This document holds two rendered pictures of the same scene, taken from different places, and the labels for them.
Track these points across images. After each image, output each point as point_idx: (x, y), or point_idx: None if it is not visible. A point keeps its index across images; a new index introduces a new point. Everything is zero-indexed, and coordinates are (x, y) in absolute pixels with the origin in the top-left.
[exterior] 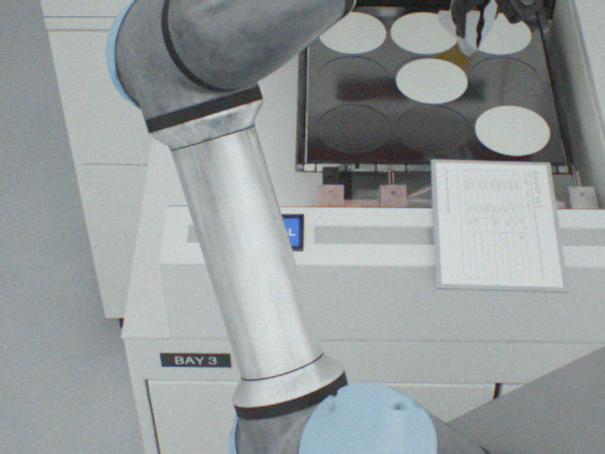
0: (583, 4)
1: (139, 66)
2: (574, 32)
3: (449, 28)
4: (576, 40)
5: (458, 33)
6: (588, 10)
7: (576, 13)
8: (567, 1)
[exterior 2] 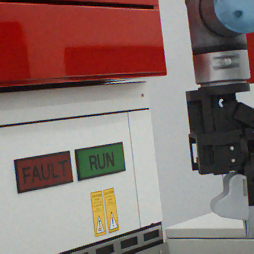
0: (227, 226)
1: None
2: (242, 243)
3: (233, 212)
4: (252, 243)
5: (253, 202)
6: (236, 225)
7: (232, 231)
8: (203, 242)
